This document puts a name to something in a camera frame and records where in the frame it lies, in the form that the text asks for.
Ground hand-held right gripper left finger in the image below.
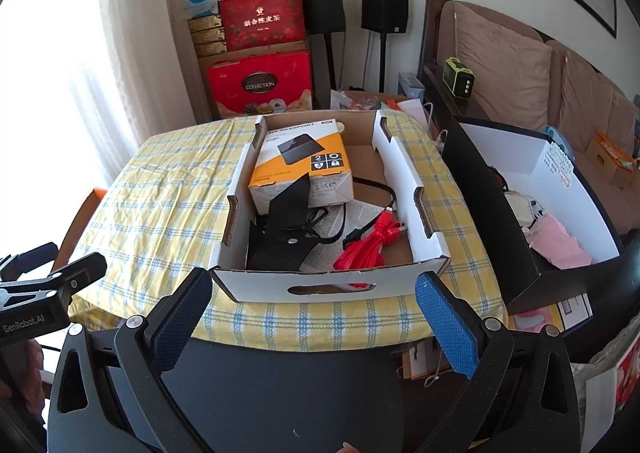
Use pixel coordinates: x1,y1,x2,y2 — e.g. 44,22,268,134
46,267,213,453

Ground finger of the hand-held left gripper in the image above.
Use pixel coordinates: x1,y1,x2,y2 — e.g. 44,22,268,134
0,242,58,284
47,252,108,305

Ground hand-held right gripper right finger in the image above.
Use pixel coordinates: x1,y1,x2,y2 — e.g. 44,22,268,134
414,271,583,453

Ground white cardboard tray box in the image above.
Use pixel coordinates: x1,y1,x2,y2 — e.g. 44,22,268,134
209,109,451,304

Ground red cable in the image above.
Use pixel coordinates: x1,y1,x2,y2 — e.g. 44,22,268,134
332,210,406,271

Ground black pouch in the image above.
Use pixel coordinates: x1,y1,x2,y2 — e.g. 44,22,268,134
246,172,328,271

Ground printed text leaflet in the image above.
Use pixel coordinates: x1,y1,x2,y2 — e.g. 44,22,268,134
300,200,386,271

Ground black cable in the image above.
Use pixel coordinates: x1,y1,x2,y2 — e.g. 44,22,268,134
305,176,398,246

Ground orange white hard drive box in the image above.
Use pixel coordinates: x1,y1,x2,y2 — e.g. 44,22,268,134
248,119,356,214

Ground person's left hand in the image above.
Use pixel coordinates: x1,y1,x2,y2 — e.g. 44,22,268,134
0,338,46,404

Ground orange chair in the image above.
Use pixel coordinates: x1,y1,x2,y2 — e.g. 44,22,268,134
55,187,108,274

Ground yellow plaid tablecloth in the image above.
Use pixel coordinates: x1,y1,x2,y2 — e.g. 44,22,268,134
67,110,508,374

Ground white red label box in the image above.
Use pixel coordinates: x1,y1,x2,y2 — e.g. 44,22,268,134
510,295,593,334

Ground white chargers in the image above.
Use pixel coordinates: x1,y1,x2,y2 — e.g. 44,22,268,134
505,190,546,229

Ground pink bag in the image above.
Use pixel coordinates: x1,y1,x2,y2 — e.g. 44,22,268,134
530,213,596,270

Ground red printed bag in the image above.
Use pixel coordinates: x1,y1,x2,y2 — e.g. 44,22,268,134
615,333,640,409

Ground black white storage box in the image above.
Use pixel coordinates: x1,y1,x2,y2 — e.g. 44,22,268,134
440,116,623,316

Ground brown sofa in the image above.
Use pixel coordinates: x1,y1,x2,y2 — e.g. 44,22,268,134
417,0,640,234

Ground white curtain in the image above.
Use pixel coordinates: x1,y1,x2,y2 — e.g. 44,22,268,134
0,0,201,234

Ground white paper bag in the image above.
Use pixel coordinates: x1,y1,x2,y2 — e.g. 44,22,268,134
397,98,436,134

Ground light blue toy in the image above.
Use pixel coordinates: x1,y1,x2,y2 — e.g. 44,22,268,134
540,124,576,156

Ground orange cardboard box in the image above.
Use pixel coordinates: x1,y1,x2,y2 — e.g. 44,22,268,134
586,130,638,186

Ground brown cardboard box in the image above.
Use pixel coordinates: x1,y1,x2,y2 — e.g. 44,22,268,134
197,39,313,121

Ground cardboard box of clutter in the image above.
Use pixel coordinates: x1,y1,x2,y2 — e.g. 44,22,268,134
330,89,401,111

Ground grey box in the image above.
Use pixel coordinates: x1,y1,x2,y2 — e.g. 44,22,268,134
397,72,426,99

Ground green black portable device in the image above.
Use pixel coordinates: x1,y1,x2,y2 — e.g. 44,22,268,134
442,56,476,96

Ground red pastry gift box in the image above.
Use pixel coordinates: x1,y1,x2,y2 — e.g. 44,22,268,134
206,49,313,120

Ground large brown cushion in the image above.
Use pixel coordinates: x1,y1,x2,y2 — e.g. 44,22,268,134
452,2,553,131

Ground blue white tissue pack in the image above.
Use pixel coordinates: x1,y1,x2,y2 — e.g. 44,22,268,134
182,0,221,19

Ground red tea gift bag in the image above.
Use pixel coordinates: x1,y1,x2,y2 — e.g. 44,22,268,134
219,0,307,52

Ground black speaker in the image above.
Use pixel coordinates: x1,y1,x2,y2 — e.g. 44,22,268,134
300,0,347,34
361,0,409,31

